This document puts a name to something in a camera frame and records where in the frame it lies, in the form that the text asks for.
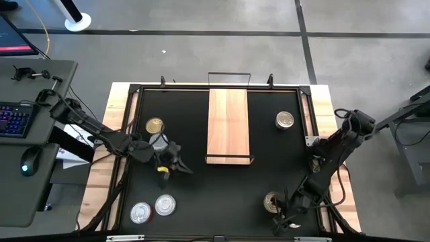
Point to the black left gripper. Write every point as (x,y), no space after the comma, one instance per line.
(169,156)

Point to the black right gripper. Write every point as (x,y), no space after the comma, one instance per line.
(297,205)

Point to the green tuna can gold lid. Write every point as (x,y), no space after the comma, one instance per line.
(269,201)
(154,125)

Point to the plain can silver lid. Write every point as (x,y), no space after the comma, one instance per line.
(165,204)

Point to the tuna can grey lid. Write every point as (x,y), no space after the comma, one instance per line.
(156,140)

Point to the red can silver lid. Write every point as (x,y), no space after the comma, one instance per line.
(140,212)

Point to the blue tuna can silver lid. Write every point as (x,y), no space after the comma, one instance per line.
(285,119)

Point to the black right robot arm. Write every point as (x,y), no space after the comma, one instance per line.
(331,148)

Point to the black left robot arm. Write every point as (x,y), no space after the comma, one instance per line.
(107,134)

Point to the black table mat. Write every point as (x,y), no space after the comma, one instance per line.
(201,201)

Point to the white paper sheets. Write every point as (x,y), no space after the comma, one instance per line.
(72,132)

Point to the black computer mouse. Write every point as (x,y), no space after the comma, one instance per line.
(31,161)

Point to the black desk clamp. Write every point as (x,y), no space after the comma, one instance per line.
(23,72)
(55,80)

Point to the grey desk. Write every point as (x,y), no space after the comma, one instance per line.
(20,195)

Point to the backlit black keyboard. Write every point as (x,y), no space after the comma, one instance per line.
(15,119)

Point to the white black floor stand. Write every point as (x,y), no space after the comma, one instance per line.
(78,20)

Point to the black computer monitor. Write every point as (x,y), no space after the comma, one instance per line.
(13,37)

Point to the person's shoe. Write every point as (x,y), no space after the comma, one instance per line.
(8,4)

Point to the silver metal bracket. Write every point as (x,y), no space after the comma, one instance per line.
(124,238)
(312,239)

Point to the grey metal desk frame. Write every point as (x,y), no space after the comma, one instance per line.
(413,148)

